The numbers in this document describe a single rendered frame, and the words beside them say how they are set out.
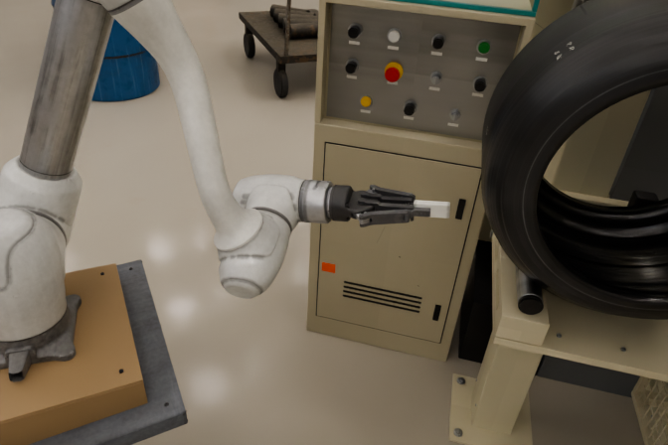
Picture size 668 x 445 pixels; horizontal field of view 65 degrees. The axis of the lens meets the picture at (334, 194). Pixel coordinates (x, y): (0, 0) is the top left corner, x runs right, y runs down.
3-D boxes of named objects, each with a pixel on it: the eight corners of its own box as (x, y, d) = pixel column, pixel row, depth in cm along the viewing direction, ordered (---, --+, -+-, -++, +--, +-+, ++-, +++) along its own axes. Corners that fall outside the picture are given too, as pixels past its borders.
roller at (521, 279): (521, 217, 127) (507, 207, 126) (535, 205, 124) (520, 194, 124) (531, 320, 98) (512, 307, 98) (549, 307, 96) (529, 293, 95)
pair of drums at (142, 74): (149, 42, 493) (133, -74, 440) (192, 91, 399) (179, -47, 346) (55, 51, 457) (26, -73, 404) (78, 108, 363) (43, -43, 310)
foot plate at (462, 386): (452, 374, 193) (453, 370, 191) (528, 392, 188) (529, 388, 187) (447, 440, 171) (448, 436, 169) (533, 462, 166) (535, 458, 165)
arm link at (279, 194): (315, 201, 117) (299, 245, 108) (250, 197, 121) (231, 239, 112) (307, 165, 110) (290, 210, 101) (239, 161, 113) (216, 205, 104)
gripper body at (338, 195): (325, 198, 103) (371, 201, 101) (335, 176, 110) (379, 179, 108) (328, 228, 107) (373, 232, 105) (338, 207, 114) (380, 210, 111)
